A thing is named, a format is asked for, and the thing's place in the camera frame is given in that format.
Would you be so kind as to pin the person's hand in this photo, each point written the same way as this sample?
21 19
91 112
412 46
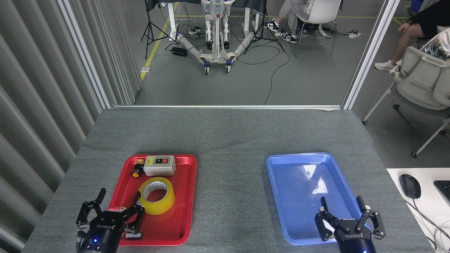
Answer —
403 27

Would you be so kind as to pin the black tripod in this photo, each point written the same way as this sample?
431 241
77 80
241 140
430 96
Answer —
151 24
262 31

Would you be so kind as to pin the white stand on wheels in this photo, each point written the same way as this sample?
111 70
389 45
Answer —
218 56

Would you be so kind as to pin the black computer mouse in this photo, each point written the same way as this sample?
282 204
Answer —
410 186

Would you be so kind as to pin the black power adapter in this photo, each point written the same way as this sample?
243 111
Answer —
179 51

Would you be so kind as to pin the small yellow terminal block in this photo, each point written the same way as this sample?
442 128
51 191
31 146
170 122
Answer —
139 161

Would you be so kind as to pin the small black and silver block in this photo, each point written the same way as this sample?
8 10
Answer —
134 236

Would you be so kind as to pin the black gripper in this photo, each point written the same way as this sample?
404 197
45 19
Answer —
353 239
105 232

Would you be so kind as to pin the white desk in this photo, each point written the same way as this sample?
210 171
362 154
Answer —
429 211

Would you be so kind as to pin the orange and black push button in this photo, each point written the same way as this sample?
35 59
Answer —
136 173

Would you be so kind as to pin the white push button switch box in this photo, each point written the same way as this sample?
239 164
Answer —
160 168

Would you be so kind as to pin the blue crate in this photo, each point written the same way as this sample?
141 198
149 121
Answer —
418 5

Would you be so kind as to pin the black keyboard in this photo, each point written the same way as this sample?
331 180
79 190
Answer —
443 189

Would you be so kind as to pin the yellow tape roll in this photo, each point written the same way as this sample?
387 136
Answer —
158 207

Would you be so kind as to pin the red plastic tray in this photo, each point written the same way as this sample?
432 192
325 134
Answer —
175 218

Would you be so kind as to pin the silver aluminium post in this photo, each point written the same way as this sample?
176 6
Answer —
86 56
369 56

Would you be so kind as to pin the person in black top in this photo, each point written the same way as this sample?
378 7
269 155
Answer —
429 17

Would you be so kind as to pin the patterned fabric on chair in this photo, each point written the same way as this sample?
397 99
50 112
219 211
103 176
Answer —
437 47

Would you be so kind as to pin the person on white chair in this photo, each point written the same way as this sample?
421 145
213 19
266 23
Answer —
291 8

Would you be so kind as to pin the white plastic chair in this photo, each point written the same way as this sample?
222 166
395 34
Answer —
321 14

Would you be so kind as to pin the white power strip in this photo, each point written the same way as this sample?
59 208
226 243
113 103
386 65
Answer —
355 35

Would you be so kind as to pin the grey office chair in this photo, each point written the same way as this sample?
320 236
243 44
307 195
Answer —
422 84

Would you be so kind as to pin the blue plastic tray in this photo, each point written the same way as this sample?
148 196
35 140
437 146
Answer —
299 182

